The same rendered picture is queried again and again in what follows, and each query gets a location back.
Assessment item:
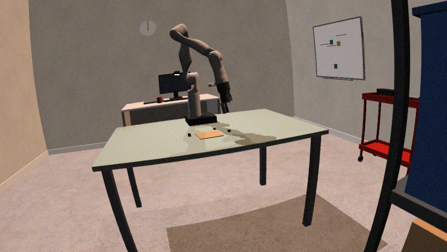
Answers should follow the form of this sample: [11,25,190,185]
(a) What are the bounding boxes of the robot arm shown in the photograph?
[169,24,225,117]

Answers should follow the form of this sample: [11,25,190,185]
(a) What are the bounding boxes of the orange square mat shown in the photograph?
[195,130,224,139]

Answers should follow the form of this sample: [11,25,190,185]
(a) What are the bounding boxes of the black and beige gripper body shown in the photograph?
[208,74,232,103]

